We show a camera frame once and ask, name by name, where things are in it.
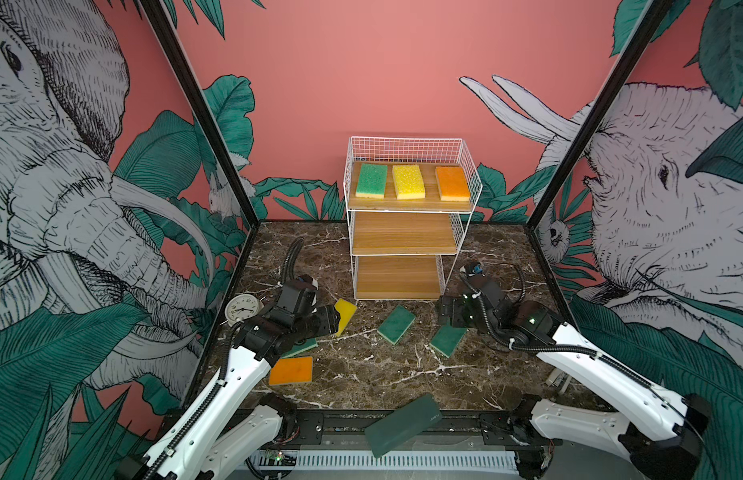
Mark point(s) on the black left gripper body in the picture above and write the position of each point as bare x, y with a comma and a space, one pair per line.
321, 322

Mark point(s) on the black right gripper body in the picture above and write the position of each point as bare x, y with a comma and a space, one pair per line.
462, 317

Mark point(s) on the dark green sponge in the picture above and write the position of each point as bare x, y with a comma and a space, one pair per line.
396, 325
302, 348
447, 339

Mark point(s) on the orange sponge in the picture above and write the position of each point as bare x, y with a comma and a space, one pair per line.
452, 184
292, 371

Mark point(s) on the yellow sponge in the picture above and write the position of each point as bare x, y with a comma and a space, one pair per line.
346, 310
408, 182

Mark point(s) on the bright green sponge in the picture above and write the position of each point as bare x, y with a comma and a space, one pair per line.
372, 181

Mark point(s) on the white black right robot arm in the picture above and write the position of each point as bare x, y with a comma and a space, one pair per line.
657, 430

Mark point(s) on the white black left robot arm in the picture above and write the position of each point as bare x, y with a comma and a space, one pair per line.
197, 446

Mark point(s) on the white alarm clock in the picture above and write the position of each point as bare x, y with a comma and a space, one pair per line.
241, 308

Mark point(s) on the white stapler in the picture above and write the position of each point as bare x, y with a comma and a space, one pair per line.
559, 379

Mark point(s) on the large dark green foam block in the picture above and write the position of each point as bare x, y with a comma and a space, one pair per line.
403, 424

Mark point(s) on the white wire three-tier shelf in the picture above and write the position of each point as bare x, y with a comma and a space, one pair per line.
407, 249

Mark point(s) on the white ribbed front rail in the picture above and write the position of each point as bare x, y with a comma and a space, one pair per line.
501, 462

